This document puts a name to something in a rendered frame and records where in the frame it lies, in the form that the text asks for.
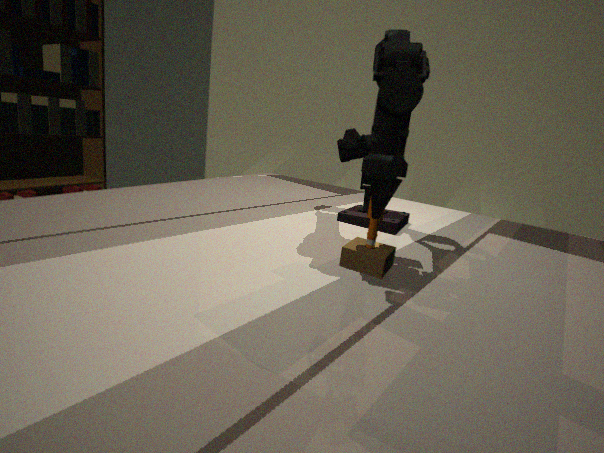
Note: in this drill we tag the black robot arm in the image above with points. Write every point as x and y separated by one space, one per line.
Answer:
400 70

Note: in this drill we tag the brown rectangular block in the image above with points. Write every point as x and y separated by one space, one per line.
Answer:
374 262

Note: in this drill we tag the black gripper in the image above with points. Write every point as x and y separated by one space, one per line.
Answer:
387 164

